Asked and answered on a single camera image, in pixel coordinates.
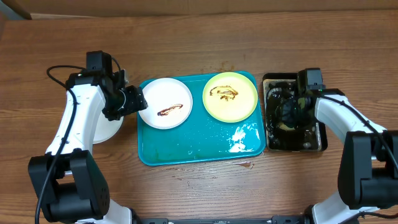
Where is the yellow sponge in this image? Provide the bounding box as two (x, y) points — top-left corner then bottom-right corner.
(277, 122), (295, 131)

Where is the black wash tray with water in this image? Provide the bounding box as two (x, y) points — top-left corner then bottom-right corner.
(262, 73), (328, 152)

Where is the teal plastic serving tray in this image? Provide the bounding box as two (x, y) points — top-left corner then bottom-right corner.
(137, 73), (266, 166)

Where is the white plate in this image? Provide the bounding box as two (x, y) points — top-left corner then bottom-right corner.
(139, 78), (193, 129)
(93, 113), (124, 144)

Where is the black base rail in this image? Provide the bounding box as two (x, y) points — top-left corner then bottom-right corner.
(133, 215), (313, 224)

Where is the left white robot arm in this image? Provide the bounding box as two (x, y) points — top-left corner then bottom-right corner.
(28, 68), (147, 223)

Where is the yellow-green plate with sauce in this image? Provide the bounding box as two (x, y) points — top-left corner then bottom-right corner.
(202, 72), (258, 123)

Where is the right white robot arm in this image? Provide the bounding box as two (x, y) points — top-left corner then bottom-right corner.
(275, 89), (397, 223)

